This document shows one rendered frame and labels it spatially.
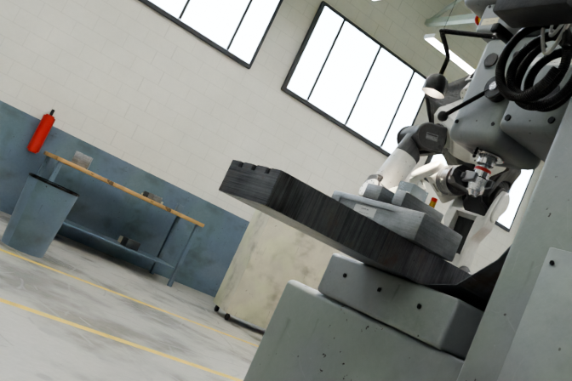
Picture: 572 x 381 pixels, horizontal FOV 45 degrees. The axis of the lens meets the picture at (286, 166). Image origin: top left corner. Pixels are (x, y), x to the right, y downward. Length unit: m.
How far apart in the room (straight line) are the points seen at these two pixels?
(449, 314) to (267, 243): 6.36
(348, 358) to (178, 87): 7.91
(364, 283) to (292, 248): 6.20
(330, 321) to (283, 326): 0.21
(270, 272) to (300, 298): 5.93
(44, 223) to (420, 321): 4.91
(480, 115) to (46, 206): 4.80
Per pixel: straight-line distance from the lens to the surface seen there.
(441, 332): 1.60
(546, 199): 1.48
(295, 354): 1.96
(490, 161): 1.93
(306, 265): 8.11
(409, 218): 1.64
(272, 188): 1.41
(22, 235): 6.26
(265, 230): 7.86
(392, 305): 1.72
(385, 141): 11.25
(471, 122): 1.91
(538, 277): 1.41
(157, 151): 9.42
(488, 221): 2.63
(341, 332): 1.84
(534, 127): 1.74
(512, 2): 1.62
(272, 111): 10.13
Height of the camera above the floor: 0.80
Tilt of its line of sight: 8 degrees up
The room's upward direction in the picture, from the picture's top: 25 degrees clockwise
